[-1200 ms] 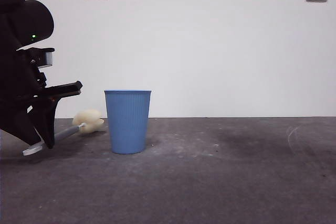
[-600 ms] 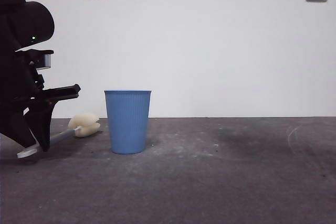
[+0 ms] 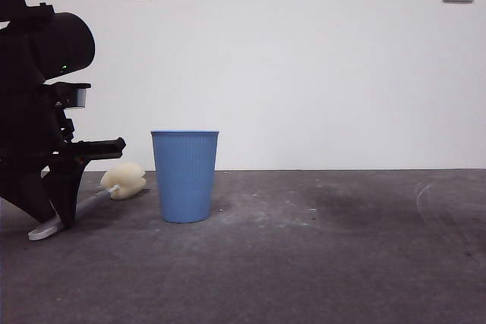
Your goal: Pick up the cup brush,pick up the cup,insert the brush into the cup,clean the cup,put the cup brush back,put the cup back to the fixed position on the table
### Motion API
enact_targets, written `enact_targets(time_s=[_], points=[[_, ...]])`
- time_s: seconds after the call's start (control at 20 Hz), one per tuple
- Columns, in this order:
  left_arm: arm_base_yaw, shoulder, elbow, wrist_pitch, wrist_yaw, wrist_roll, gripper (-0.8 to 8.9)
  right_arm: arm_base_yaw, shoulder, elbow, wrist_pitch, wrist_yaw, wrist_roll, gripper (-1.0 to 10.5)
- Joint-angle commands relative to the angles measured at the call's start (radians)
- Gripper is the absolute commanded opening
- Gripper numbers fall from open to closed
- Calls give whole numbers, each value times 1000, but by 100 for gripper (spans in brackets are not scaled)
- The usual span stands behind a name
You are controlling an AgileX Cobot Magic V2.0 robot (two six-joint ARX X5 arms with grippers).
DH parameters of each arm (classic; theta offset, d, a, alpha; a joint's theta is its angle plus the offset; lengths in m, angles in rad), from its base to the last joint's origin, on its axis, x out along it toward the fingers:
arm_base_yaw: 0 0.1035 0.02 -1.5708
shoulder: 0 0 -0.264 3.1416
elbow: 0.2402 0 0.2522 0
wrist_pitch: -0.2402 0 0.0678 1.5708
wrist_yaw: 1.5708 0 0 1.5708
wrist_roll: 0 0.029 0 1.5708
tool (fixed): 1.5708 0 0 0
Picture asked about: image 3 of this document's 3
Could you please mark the blue ribbed plastic cup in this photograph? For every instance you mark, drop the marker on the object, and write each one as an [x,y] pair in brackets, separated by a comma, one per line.
[185,180]

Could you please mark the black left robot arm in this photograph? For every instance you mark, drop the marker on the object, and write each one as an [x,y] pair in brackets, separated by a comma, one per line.
[57,43]

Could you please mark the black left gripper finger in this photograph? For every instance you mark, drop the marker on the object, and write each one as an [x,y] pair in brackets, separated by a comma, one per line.
[26,191]
[67,195]

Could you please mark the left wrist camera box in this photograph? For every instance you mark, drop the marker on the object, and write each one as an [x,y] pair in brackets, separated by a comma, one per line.
[82,98]

